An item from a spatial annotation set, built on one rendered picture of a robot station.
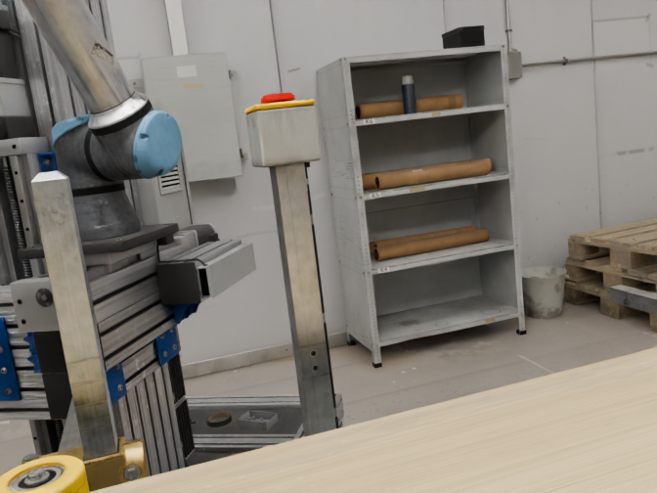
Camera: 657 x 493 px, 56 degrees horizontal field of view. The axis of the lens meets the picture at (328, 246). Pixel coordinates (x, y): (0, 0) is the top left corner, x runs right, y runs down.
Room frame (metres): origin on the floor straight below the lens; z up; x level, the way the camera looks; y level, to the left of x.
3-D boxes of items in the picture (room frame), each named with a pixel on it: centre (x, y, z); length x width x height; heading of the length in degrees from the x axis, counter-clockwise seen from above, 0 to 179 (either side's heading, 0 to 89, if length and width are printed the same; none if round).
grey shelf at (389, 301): (3.37, -0.54, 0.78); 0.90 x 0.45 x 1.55; 106
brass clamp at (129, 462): (0.67, 0.31, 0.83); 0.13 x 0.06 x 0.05; 106
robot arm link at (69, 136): (1.23, 0.44, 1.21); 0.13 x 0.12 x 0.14; 61
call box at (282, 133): (0.75, 0.04, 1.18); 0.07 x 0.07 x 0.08; 16
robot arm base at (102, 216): (1.24, 0.45, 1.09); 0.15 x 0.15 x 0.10
